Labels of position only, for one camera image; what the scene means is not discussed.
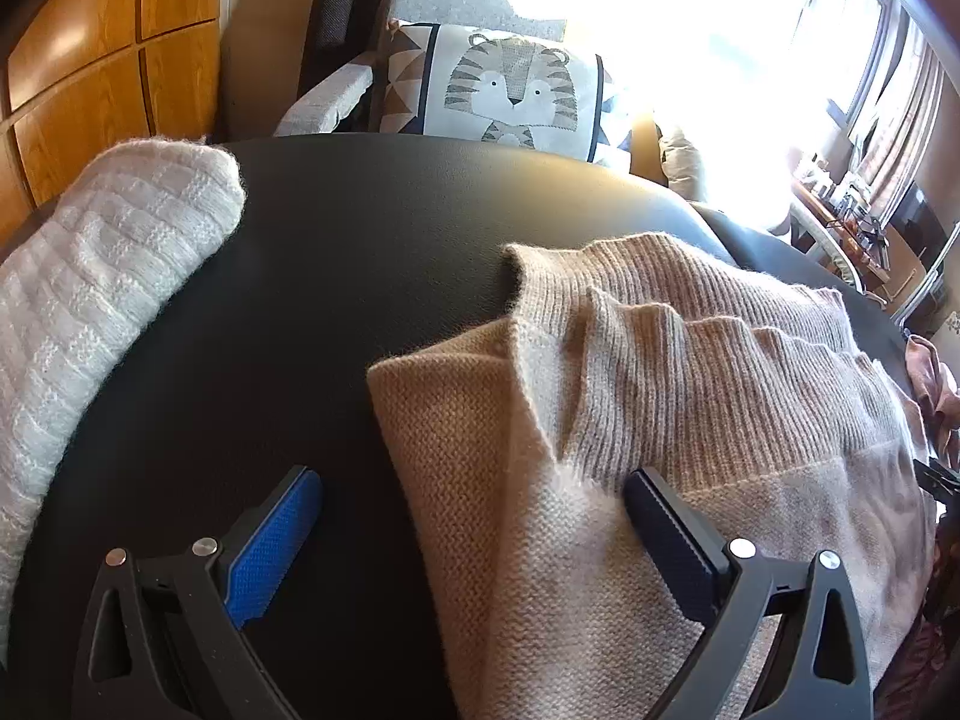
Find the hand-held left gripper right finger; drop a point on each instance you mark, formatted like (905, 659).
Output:
(667, 532)

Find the deer print cushion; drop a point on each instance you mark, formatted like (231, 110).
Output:
(682, 165)

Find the white metal stand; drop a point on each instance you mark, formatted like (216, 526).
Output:
(926, 285)

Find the white knit sweater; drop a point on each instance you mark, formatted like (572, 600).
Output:
(90, 277)

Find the pink knit sweater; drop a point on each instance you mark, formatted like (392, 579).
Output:
(930, 375)

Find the barred window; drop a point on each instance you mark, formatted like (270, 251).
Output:
(855, 30)

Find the beige patterned curtain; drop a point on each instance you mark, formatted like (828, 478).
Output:
(907, 120)

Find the wooden side table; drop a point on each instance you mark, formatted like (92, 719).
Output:
(825, 214)

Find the row of glass jars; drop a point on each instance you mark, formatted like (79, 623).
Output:
(840, 191)

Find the beige knit sweater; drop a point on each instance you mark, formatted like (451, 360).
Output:
(600, 390)

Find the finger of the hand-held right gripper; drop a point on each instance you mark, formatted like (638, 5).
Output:
(937, 476)

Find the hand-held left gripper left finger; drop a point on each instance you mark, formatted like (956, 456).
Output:
(270, 547)

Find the wooden wardrobe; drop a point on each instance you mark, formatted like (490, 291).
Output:
(90, 52)

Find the black monitor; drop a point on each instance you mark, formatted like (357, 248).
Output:
(919, 221)

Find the tiger print cushion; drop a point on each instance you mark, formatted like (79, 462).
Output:
(510, 90)

